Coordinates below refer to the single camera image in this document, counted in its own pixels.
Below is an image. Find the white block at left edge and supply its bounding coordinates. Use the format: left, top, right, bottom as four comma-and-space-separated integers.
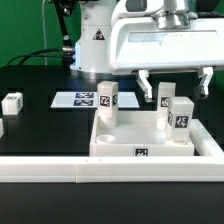
0, 118, 4, 139

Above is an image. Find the black cable bundle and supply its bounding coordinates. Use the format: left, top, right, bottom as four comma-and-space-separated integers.
7, 46, 76, 67

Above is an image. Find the white L-shaped obstacle fence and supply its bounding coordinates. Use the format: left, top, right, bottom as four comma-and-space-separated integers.
0, 120, 224, 183

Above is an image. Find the white marker plate with tags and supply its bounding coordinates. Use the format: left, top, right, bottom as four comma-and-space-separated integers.
51, 92, 139, 109

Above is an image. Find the white square table top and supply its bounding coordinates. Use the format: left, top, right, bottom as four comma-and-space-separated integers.
89, 111, 194, 157

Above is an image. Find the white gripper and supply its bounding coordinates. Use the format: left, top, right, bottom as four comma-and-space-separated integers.
107, 0, 224, 102

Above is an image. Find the white thin cable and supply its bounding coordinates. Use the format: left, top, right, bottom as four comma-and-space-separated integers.
41, 0, 49, 66

